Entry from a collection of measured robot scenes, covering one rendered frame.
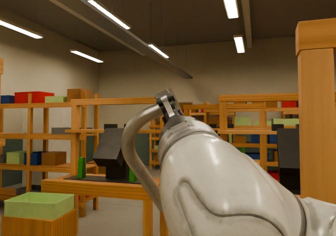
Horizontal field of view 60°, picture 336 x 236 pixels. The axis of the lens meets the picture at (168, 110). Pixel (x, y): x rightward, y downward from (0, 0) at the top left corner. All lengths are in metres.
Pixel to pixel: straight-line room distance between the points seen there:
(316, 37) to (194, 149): 0.77
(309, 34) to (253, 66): 9.78
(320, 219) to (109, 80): 11.93
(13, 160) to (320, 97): 5.93
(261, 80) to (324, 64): 9.72
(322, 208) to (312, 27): 0.73
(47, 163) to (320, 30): 5.42
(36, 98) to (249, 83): 7.19
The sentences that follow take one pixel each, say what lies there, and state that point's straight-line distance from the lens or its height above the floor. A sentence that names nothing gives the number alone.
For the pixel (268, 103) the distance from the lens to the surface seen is 7.57.
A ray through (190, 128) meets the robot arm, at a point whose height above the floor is 1.62.
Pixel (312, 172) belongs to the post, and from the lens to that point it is 0.98.
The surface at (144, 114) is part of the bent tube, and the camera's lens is 0.61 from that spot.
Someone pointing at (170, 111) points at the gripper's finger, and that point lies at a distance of 0.45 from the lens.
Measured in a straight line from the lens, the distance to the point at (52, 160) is 5.87.
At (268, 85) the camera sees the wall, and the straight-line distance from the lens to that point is 10.67.
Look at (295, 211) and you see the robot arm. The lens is 0.32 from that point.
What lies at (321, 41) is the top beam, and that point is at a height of 1.87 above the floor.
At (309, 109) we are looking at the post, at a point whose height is 1.67.
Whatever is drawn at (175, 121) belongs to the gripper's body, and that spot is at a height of 1.63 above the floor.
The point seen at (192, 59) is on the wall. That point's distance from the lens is 11.09.
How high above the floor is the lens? 1.63
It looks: 3 degrees up
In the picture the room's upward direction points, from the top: straight up
